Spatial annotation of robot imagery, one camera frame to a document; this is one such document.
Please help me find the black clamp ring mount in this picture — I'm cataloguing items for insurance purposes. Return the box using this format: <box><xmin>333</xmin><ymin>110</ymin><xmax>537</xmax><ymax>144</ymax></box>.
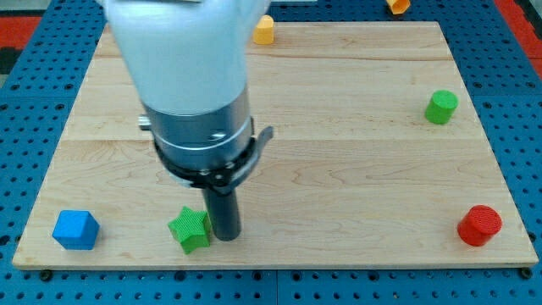
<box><xmin>153</xmin><ymin>126</ymin><xmax>274</xmax><ymax>194</ymax></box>

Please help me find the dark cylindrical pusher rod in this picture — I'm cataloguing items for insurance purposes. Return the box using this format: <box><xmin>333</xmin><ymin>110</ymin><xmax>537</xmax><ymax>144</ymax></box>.
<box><xmin>202</xmin><ymin>189</ymin><xmax>241</xmax><ymax>241</ymax></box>

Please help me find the green star block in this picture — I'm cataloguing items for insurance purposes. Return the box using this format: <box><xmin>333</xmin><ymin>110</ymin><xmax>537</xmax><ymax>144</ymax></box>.
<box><xmin>168</xmin><ymin>207</ymin><xmax>211</xmax><ymax>255</ymax></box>

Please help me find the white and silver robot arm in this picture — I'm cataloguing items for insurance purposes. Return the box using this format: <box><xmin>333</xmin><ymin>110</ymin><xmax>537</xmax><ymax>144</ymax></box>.
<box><xmin>102</xmin><ymin>0</ymin><xmax>274</xmax><ymax>241</ymax></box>

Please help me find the blue cube block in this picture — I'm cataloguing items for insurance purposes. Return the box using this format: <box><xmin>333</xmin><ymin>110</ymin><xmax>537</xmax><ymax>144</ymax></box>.
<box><xmin>52</xmin><ymin>210</ymin><xmax>100</xmax><ymax>251</ymax></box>

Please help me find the yellow block on board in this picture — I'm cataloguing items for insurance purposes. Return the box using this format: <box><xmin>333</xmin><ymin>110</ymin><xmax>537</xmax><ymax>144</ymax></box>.
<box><xmin>252</xmin><ymin>14</ymin><xmax>274</xmax><ymax>45</ymax></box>

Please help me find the wooden board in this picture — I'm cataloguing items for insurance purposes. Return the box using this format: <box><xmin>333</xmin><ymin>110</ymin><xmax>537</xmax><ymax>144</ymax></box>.
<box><xmin>13</xmin><ymin>22</ymin><xmax>539</xmax><ymax>270</ymax></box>

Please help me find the green cylinder block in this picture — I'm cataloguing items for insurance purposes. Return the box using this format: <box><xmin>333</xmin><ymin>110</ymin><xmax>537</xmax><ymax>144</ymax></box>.
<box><xmin>424</xmin><ymin>90</ymin><xmax>459</xmax><ymax>125</ymax></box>

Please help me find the orange block off board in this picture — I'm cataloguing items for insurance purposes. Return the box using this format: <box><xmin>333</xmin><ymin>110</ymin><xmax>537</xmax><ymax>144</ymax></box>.
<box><xmin>386</xmin><ymin>0</ymin><xmax>411</xmax><ymax>15</ymax></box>

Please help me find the red cylinder block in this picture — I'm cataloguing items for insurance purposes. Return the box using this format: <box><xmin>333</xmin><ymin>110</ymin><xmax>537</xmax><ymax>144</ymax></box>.
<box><xmin>456</xmin><ymin>205</ymin><xmax>503</xmax><ymax>247</ymax></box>

